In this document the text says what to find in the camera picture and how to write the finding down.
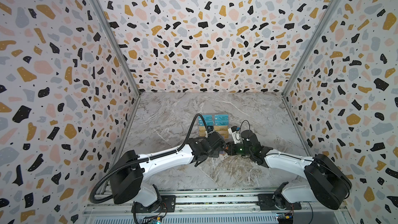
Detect teal card back left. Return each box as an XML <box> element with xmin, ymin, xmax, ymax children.
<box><xmin>203</xmin><ymin>115</ymin><xmax>213</xmax><ymax>121</ymax></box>

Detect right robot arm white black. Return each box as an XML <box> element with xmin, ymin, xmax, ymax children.
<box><xmin>226</xmin><ymin>126</ymin><xmax>352</xmax><ymax>210</ymax></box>

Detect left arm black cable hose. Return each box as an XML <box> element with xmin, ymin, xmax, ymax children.
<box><xmin>89</xmin><ymin>113</ymin><xmax>212</xmax><ymax>204</ymax></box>

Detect teal card back right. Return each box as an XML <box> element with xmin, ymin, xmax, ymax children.
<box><xmin>215</xmin><ymin>114</ymin><xmax>229</xmax><ymax>121</ymax></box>

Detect teal card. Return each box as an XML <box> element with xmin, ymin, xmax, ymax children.
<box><xmin>199</xmin><ymin>119</ymin><xmax>214</xmax><ymax>126</ymax></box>
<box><xmin>203</xmin><ymin>115</ymin><xmax>213</xmax><ymax>121</ymax></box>
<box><xmin>215</xmin><ymin>114</ymin><xmax>229</xmax><ymax>121</ymax></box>
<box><xmin>215</xmin><ymin>120</ymin><xmax>229</xmax><ymax>126</ymax></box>

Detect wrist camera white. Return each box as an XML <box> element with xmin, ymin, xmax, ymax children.
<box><xmin>228</xmin><ymin>126</ymin><xmax>241</xmax><ymax>144</ymax></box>
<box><xmin>207</xmin><ymin>125</ymin><xmax>215</xmax><ymax>134</ymax></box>

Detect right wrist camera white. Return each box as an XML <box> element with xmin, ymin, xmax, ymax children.
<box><xmin>228</xmin><ymin>126</ymin><xmax>241</xmax><ymax>144</ymax></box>

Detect right aluminium corner post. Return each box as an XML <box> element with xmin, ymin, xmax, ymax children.
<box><xmin>281</xmin><ymin>0</ymin><xmax>357</xmax><ymax>97</ymax></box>

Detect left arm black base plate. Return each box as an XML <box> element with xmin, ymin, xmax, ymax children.
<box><xmin>131</xmin><ymin>195</ymin><xmax>176</xmax><ymax>214</ymax></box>

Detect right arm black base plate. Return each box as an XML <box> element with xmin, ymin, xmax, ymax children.
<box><xmin>257</xmin><ymin>194</ymin><xmax>302</xmax><ymax>211</ymax></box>

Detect aluminium corner post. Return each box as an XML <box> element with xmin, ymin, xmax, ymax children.
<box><xmin>76</xmin><ymin>0</ymin><xmax>141</xmax><ymax>97</ymax></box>
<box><xmin>281</xmin><ymin>0</ymin><xmax>357</xmax><ymax>97</ymax></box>

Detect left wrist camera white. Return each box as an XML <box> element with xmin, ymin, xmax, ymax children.
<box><xmin>207</xmin><ymin>125</ymin><xmax>215</xmax><ymax>134</ymax></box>

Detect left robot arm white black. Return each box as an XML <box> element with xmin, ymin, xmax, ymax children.
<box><xmin>109</xmin><ymin>132</ymin><xmax>227</xmax><ymax>209</ymax></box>

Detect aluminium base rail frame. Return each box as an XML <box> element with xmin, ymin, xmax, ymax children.
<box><xmin>82</xmin><ymin>188</ymin><xmax>346</xmax><ymax>224</ymax></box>

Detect left aluminium corner post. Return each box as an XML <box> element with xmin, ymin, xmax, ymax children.
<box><xmin>76</xmin><ymin>0</ymin><xmax>141</xmax><ymax>97</ymax></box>

